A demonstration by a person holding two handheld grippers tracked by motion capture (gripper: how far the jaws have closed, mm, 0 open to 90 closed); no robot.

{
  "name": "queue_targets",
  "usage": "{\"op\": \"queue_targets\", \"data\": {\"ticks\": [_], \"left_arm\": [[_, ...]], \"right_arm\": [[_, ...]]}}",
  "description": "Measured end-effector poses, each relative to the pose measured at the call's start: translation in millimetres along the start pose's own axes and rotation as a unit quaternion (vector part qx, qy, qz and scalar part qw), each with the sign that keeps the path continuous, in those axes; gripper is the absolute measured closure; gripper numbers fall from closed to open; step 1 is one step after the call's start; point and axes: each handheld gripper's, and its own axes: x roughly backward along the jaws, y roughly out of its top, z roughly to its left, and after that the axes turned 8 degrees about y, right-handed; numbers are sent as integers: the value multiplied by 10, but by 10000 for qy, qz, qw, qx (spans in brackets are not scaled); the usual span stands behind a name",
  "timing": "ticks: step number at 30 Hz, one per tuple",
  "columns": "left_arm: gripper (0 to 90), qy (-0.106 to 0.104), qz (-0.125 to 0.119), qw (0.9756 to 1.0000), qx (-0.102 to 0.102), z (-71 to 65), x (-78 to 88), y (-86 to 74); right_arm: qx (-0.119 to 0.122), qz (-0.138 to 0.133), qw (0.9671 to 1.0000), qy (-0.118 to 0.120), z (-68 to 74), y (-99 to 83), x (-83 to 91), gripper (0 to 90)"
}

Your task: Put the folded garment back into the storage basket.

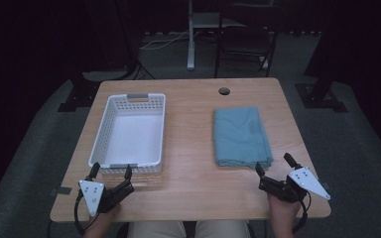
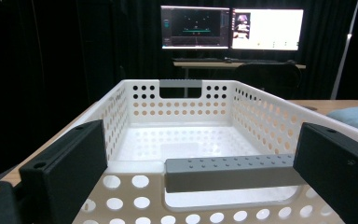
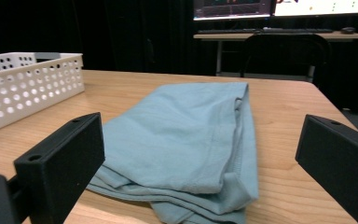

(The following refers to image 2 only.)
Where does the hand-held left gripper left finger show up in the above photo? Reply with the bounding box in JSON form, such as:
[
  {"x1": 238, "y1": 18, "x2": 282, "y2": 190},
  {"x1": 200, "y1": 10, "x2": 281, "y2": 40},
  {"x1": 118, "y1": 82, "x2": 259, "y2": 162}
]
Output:
[{"x1": 19, "y1": 119, "x2": 109, "y2": 224}]

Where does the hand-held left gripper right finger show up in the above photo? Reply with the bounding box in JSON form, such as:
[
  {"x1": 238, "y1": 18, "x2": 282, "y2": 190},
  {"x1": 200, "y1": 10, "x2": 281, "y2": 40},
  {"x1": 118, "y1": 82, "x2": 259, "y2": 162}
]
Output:
[{"x1": 293, "y1": 121, "x2": 358, "y2": 224}]

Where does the white perforated plastic basket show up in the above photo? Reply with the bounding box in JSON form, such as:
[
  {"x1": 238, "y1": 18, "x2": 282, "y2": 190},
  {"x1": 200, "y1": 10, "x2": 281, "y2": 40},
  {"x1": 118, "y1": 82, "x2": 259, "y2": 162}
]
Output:
[{"x1": 56, "y1": 78, "x2": 358, "y2": 224}]

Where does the light blue cloth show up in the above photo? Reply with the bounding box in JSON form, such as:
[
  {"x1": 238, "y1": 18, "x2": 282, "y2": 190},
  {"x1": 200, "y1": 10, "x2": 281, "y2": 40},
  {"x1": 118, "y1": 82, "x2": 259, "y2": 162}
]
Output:
[{"x1": 325, "y1": 104, "x2": 358, "y2": 136}]

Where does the white metal stand pole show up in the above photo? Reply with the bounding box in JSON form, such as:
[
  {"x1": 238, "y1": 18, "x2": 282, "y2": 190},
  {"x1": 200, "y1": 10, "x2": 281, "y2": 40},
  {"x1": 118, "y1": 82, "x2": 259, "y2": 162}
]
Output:
[{"x1": 329, "y1": 0, "x2": 358, "y2": 101}]

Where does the black office chair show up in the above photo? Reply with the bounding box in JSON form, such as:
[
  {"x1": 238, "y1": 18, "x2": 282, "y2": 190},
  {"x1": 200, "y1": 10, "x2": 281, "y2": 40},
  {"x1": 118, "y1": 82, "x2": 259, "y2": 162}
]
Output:
[{"x1": 233, "y1": 62, "x2": 302, "y2": 101}]

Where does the white-screen computer monitor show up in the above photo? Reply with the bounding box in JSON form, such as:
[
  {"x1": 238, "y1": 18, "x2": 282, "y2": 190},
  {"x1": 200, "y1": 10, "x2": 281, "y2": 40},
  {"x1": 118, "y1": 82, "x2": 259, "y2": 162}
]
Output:
[{"x1": 230, "y1": 7, "x2": 305, "y2": 51}]

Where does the wooden desk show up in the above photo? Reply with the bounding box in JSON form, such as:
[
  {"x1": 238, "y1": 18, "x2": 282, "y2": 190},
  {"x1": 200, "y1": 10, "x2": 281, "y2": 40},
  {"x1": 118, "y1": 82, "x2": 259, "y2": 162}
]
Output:
[{"x1": 172, "y1": 61, "x2": 307, "y2": 98}]

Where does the black keyboard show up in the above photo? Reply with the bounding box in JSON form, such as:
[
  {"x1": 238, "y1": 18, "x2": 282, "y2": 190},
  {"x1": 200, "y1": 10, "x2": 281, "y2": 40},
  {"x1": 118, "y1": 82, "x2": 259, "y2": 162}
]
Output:
[{"x1": 171, "y1": 57, "x2": 226, "y2": 63}]

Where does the dark-screen computer monitor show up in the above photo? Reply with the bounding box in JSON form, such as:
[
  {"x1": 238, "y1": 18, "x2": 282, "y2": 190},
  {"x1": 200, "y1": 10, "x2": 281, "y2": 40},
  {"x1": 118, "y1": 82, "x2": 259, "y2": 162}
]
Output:
[{"x1": 159, "y1": 5, "x2": 231, "y2": 50}]

